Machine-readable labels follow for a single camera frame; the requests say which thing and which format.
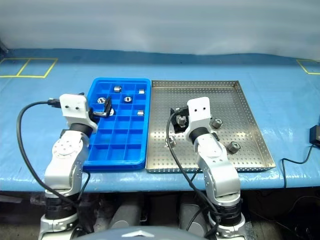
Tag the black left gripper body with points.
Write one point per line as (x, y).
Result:
(91, 111)

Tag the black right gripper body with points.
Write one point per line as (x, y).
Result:
(187, 115)

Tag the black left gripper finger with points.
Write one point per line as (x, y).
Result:
(81, 94)
(108, 107)

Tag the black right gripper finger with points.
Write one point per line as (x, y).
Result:
(173, 111)
(180, 129)

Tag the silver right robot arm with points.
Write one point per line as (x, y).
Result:
(215, 162)

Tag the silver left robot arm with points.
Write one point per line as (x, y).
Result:
(67, 147)

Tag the blue compartment tray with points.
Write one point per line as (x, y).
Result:
(117, 140)

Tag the metal nut tray left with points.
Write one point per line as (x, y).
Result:
(100, 100)

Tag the metal nut tray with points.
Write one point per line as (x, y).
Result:
(127, 99)
(100, 100)

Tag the metal nut tray centre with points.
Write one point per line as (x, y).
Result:
(127, 99)

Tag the yellow tape double square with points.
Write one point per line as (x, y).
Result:
(45, 76)

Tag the metal nut right edge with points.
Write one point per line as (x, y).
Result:
(233, 147)

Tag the perforated metal tray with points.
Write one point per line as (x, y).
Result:
(245, 150)

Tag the blue plastic table cover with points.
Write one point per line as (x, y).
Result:
(7, 125)

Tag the grey rounded shape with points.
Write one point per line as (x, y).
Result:
(125, 212)
(193, 220)

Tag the grey robot torso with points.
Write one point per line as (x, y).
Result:
(140, 235)

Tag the yellow tape single square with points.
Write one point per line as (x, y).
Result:
(308, 72)

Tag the black power adapter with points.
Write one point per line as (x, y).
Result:
(315, 136)

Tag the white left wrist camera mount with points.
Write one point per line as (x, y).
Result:
(73, 102)

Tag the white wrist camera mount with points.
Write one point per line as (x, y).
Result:
(200, 117)
(73, 102)

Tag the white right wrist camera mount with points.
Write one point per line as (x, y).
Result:
(200, 117)

